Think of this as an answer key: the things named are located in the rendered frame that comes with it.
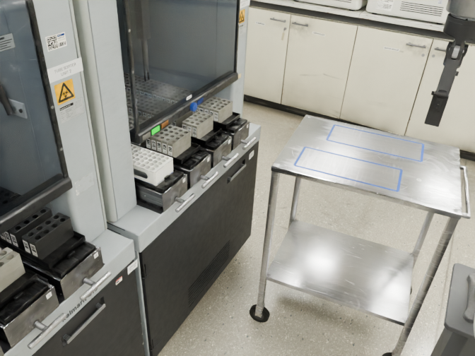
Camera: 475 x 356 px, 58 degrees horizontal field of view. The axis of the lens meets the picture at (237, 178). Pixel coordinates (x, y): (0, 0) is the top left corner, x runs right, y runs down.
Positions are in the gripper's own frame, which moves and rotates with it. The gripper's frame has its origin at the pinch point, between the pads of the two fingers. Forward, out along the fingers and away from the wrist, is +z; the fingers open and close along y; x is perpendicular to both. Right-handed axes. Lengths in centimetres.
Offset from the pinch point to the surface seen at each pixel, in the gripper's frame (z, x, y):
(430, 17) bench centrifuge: 26, 23, 220
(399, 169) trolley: 38, 6, 36
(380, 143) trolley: 38, 15, 51
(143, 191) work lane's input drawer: 41, 73, -17
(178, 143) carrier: 33, 73, 3
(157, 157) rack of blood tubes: 34, 74, -7
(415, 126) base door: 102, 11, 219
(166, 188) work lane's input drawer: 39, 67, -14
